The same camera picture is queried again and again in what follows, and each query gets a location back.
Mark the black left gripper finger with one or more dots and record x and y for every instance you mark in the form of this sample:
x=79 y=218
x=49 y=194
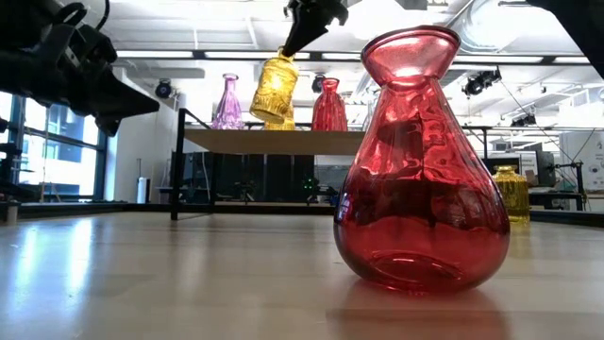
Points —
x=127 y=99

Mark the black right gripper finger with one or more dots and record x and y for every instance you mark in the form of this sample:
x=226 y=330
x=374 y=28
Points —
x=307 y=28

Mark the large yellow embossed glass vase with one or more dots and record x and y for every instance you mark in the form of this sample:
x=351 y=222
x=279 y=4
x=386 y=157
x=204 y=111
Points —
x=274 y=90

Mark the red ribbed flared glass vase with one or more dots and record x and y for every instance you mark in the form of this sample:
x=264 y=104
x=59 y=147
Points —
x=329 y=111

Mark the yellow ribbed glass vase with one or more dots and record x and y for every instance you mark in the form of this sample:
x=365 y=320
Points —
x=285 y=124

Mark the purple tall glass vase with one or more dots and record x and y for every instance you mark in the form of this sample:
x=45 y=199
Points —
x=229 y=106

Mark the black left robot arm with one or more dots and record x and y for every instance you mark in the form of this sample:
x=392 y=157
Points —
x=19 y=61

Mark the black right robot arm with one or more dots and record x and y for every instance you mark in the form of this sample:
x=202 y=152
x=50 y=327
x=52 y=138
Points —
x=580 y=23

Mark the long ceiling light bar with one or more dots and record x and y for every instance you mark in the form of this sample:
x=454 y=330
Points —
x=236 y=55

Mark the white cylinder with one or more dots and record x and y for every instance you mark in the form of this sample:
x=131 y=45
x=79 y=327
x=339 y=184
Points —
x=141 y=190

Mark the black ceiling spotlight cluster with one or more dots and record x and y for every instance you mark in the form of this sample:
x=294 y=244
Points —
x=481 y=81

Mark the red teardrop glass vase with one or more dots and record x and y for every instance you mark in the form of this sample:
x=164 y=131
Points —
x=420 y=212

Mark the small yellow glass vase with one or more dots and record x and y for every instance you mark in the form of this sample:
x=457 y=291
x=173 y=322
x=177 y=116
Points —
x=513 y=193

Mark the large window black frame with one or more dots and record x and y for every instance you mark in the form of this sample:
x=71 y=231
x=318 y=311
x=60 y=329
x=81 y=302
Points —
x=61 y=156

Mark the black metal table frame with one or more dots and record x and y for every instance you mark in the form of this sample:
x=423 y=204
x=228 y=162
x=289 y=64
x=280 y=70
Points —
x=94 y=208

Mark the white machine enclosure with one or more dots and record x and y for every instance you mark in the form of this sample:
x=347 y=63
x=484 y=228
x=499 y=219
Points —
x=585 y=156

